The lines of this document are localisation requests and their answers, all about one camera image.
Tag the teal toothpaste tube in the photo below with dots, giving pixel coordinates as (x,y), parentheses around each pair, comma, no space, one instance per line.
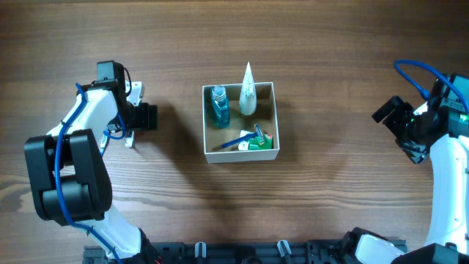
(129,139)

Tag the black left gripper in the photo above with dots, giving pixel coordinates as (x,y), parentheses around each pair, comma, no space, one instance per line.
(147,117)

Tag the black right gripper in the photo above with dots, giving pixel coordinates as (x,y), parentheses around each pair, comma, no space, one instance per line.
(399,119)

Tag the white lotion tube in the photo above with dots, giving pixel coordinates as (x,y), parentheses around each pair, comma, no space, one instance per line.
(248,100)

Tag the blue white toothbrush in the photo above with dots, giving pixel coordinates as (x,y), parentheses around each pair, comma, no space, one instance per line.
(104,143)

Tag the blue mouthwash bottle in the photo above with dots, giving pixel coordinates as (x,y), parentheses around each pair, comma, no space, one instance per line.
(220,103)

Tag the white cardboard box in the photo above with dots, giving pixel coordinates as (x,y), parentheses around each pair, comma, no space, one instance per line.
(265,116)

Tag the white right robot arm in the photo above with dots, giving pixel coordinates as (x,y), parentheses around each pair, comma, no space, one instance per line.
(438,131)

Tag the green soap box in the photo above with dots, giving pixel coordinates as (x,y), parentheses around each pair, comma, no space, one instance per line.
(255,144)

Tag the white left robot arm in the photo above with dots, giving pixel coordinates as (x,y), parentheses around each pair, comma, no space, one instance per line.
(68,178)

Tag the blue disposable razor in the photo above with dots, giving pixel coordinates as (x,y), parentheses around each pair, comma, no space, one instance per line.
(258,133)

